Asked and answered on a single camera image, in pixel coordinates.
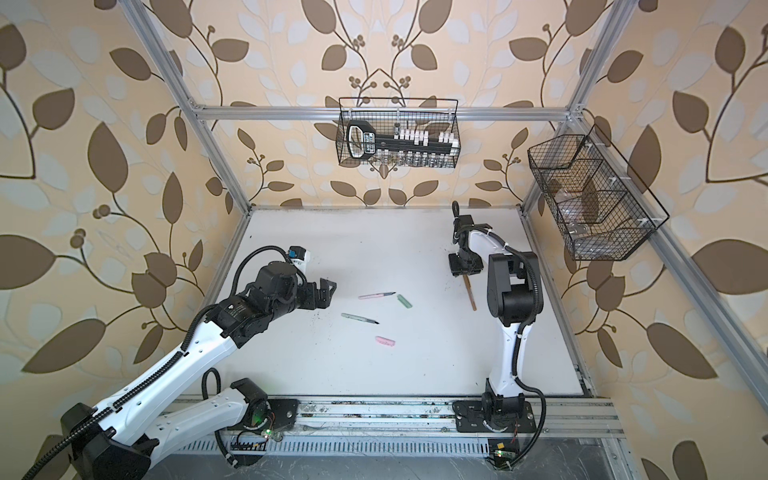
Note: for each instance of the black wire basket wall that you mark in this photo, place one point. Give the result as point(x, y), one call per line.
point(432, 113)
point(602, 207)

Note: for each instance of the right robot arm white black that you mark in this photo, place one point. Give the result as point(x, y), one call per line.
point(515, 297)

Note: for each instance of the black wire basket back wall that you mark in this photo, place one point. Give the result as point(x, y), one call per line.
point(432, 113)

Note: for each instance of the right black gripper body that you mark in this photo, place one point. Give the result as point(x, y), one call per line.
point(464, 263)

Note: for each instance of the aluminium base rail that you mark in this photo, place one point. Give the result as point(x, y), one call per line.
point(402, 426)

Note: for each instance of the pink pen cap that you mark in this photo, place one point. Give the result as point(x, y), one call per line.
point(385, 341)

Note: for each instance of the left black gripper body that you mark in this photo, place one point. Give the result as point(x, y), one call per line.
point(306, 296)

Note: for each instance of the black wire basket right wall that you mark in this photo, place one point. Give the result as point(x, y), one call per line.
point(602, 207)

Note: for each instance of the green pen cap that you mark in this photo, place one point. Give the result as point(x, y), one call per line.
point(407, 304)

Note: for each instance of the green pen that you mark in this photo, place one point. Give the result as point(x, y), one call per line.
point(359, 318)

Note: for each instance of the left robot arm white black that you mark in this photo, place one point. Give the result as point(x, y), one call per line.
point(128, 433)

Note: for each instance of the brown pen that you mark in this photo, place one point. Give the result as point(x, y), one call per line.
point(469, 291)

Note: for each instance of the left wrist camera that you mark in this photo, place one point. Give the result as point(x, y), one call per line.
point(299, 257)

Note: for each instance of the black tool in basket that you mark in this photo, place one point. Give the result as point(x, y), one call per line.
point(365, 142)

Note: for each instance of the pink pen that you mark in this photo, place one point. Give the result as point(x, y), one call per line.
point(376, 295)

